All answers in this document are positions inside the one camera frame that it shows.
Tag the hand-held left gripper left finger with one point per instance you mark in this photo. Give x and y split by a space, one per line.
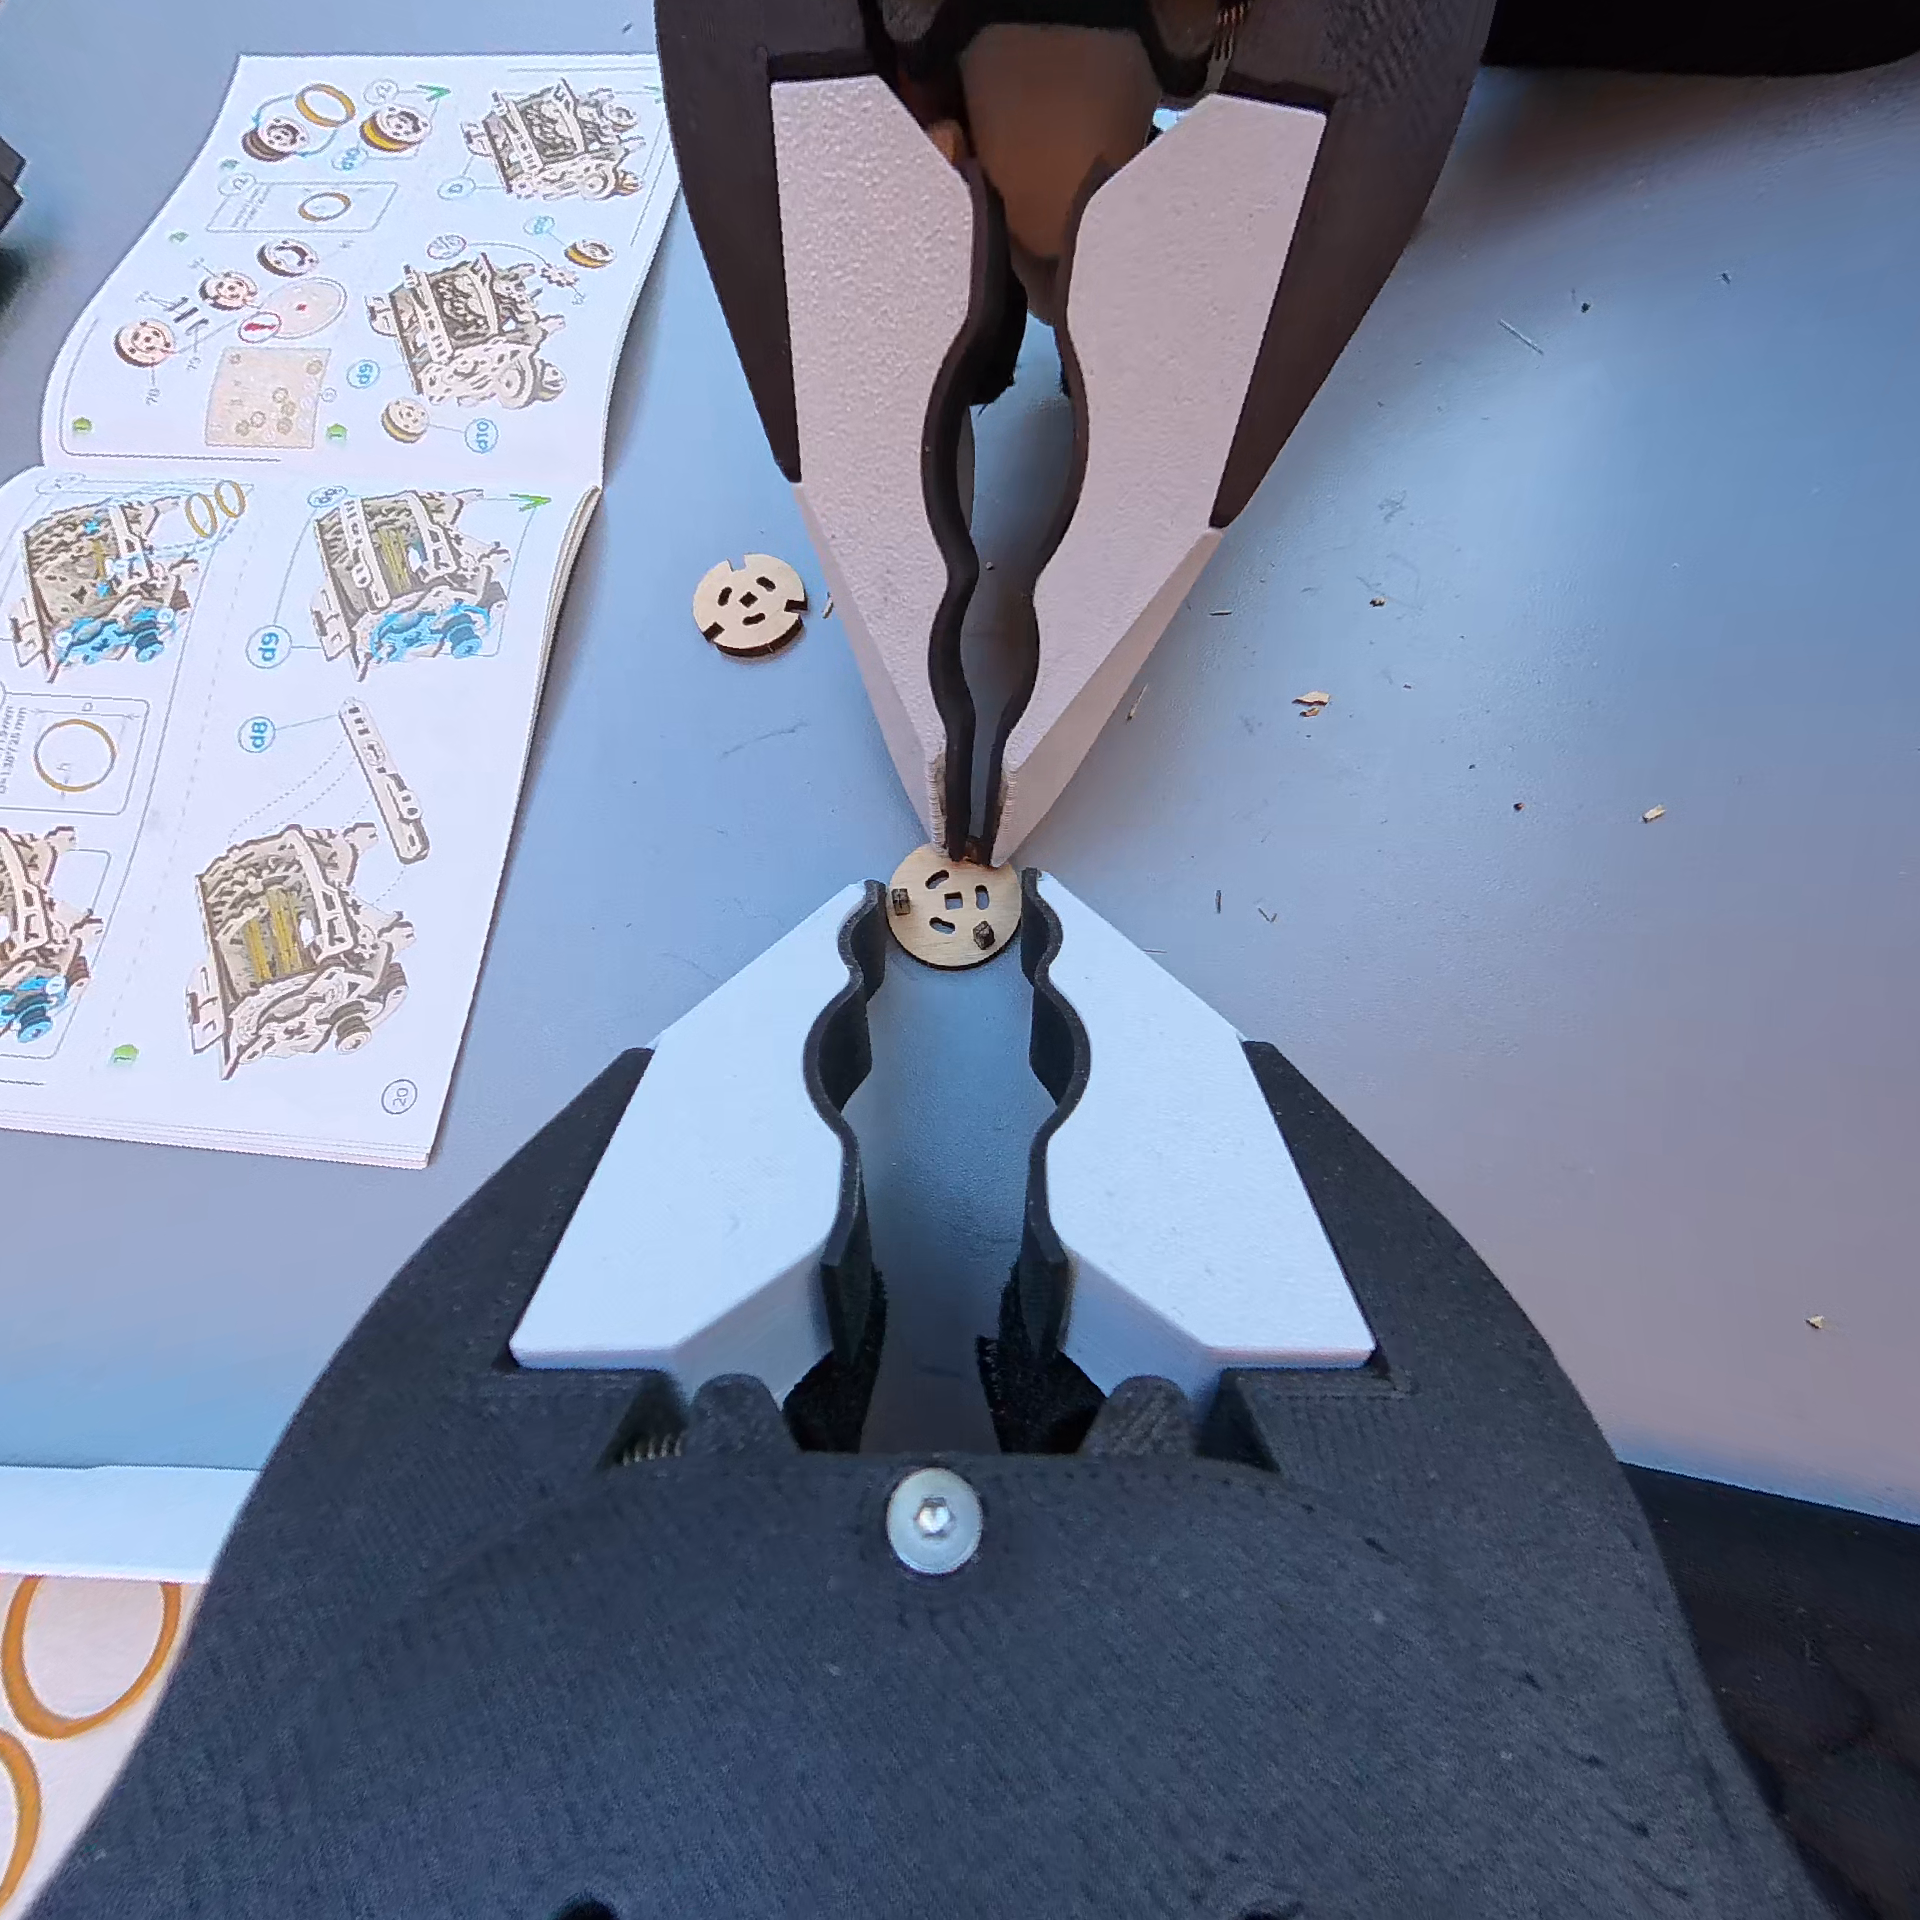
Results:
690 1200

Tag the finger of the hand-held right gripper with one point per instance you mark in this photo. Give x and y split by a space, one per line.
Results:
857 377
1169 377

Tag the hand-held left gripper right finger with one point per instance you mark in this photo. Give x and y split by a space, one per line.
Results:
1201 1200

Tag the wooden wheel disc with pegs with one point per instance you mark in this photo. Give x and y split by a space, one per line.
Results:
938 941

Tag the grey desk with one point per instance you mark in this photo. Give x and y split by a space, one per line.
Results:
1499 899

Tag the loose wooden slotted disc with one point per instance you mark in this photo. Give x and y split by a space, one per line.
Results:
715 634

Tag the scattered small wood chips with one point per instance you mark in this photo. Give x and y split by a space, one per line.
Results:
1315 701

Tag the open assembly instruction booklet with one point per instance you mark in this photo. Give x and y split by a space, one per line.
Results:
452 675

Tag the white cardboard box tray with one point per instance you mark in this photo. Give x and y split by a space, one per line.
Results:
106 1516

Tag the black model kit box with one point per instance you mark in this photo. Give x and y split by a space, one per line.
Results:
8 195

